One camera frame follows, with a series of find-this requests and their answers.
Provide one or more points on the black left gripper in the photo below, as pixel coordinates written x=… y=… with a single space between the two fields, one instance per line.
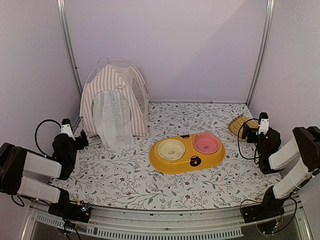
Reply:
x=81 y=144

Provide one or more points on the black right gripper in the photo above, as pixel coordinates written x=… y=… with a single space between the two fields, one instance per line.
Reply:
x=246 y=130

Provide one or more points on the pink pet bowl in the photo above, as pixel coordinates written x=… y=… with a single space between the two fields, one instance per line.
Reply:
x=206 y=143

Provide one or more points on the pink striped pet tent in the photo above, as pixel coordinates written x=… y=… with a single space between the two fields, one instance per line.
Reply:
x=114 y=105

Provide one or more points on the yellow double bowl holder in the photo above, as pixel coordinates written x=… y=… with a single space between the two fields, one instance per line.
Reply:
x=192 y=159

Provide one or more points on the cream pet bowl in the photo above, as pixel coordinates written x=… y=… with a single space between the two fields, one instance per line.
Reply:
x=171 y=149

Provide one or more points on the white tent pole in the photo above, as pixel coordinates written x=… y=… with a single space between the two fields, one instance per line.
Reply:
x=103 y=62

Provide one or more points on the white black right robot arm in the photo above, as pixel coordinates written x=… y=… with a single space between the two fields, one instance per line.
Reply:
x=299 y=157

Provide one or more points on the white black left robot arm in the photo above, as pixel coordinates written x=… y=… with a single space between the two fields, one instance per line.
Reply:
x=22 y=171

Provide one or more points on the yellow bamboo mat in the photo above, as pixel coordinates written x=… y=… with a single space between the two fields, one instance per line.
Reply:
x=238 y=125

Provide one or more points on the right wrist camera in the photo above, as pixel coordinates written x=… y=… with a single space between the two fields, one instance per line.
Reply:
x=263 y=124

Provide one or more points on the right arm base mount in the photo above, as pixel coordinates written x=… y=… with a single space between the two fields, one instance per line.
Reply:
x=270 y=207

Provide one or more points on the aluminium front rail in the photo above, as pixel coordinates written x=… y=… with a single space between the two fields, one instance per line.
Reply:
x=108 y=223

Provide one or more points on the right aluminium frame post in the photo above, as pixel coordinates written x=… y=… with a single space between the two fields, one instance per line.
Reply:
x=270 y=4

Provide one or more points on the aluminium frame post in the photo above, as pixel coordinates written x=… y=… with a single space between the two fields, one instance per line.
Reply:
x=270 y=4
x=62 y=14

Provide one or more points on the left aluminium frame post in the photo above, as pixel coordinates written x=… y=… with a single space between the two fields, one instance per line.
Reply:
x=62 y=14

